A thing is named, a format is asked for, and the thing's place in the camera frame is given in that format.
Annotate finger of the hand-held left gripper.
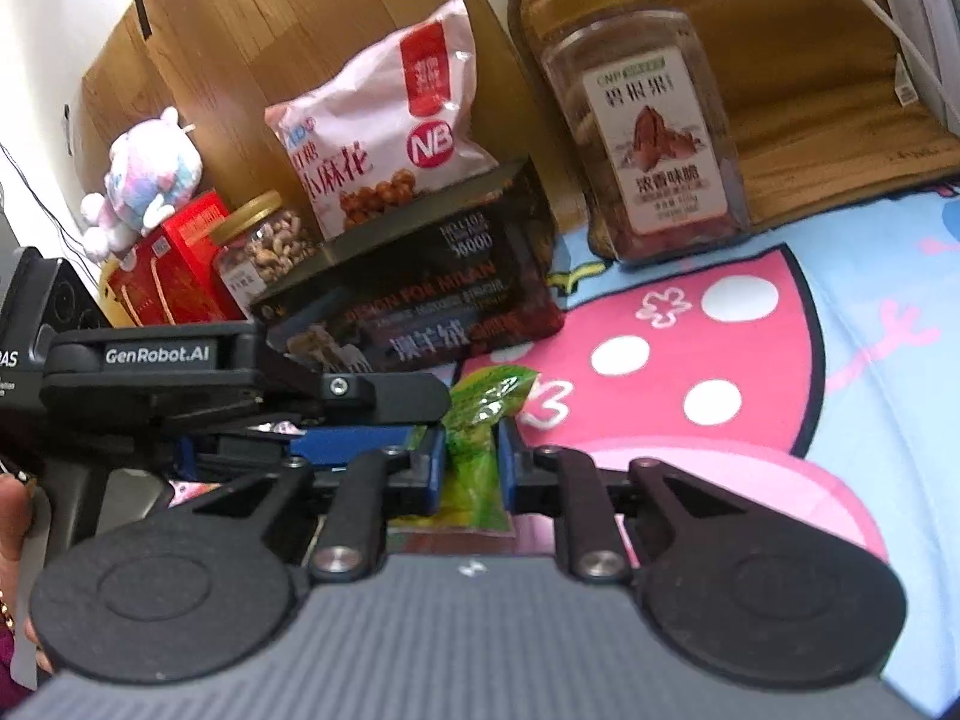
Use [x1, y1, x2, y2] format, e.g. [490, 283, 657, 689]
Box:
[253, 326, 453, 426]
[176, 424, 428, 485]

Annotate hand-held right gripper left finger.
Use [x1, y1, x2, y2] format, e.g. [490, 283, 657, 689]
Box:
[191, 426, 449, 584]

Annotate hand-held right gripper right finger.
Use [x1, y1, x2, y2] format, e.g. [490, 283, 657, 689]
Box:
[498, 418, 722, 585]

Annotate green snack packet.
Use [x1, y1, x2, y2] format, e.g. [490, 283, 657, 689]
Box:
[441, 364, 539, 535]

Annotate person's left hand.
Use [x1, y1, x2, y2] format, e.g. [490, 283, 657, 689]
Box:
[0, 469, 55, 680]

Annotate red gift bag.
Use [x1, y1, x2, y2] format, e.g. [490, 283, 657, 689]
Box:
[105, 189, 248, 328]

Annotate dark printed box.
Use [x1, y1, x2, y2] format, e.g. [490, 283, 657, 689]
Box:
[249, 157, 567, 374]

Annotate small gold-lid nut jar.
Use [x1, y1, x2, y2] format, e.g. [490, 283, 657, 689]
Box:
[210, 191, 322, 320]

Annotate pink white plush toy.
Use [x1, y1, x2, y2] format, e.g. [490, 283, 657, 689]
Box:
[79, 106, 203, 265]

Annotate pink snack bag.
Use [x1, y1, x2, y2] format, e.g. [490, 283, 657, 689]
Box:
[264, 0, 502, 242]

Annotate cartoon printed bed sheet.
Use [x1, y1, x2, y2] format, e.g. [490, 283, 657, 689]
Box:
[442, 178, 960, 715]

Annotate wooden headboard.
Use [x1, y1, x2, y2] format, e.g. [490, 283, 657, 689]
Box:
[81, 0, 593, 241]

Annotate large yellow-lid nut jar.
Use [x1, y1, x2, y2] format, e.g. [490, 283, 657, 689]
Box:
[519, 0, 752, 265]

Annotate black cable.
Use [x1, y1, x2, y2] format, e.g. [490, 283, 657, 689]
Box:
[0, 139, 102, 260]

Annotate white cable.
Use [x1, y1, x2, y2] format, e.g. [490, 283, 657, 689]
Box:
[780, 0, 950, 102]

